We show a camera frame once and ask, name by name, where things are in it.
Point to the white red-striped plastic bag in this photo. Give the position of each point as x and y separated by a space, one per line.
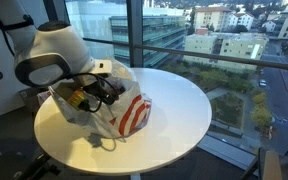
127 113

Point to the brown cardboard box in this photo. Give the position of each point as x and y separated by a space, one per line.
30 100

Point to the dark window frame post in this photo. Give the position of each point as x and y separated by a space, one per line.
52 11

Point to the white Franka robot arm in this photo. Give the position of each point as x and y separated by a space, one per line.
50 50

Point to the grey window mullion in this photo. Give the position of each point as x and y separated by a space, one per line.
134 33

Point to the horizontal window rail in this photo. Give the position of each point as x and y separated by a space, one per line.
217 57

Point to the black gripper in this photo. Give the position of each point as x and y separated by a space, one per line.
102 91

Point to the chair with wooden armrests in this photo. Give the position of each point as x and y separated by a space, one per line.
277 166

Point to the black tripod stand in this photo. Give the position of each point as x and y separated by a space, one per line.
34 168

